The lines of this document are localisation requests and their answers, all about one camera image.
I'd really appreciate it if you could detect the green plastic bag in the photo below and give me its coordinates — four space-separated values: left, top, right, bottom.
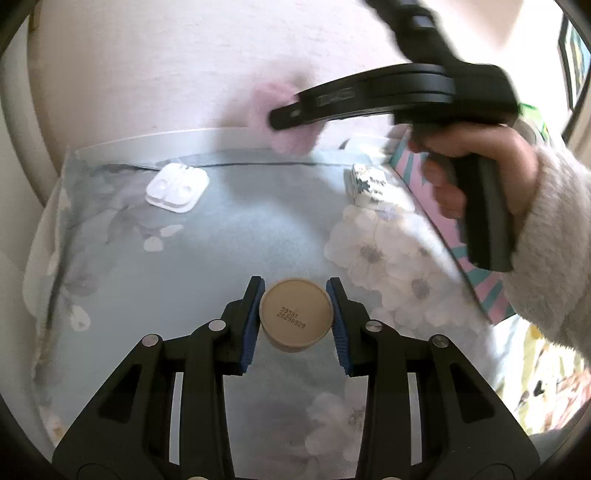
520 103 551 143

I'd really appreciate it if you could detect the beige round cosmetic jar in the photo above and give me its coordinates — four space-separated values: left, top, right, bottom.
259 278 334 353

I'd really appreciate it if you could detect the pink fluffy wristband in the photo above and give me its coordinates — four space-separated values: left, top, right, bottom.
247 81 325 156

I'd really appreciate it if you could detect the fuzzy white right sleeve forearm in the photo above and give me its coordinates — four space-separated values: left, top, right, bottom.
503 147 590 359

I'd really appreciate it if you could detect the floral white small box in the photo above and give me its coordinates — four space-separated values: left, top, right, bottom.
346 163 393 210

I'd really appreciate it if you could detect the pink teal cardboard box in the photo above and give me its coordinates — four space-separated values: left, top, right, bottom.
387 125 515 324

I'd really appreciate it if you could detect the white plastic contact lens case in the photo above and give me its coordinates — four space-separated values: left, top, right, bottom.
145 163 209 214

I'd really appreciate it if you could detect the person's right hand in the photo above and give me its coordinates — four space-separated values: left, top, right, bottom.
409 123 539 228

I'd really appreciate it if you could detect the framed wall picture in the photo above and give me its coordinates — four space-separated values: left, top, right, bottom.
558 15 590 111

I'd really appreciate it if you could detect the yellow floral bedsheet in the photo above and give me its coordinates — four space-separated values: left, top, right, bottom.
493 315 590 435

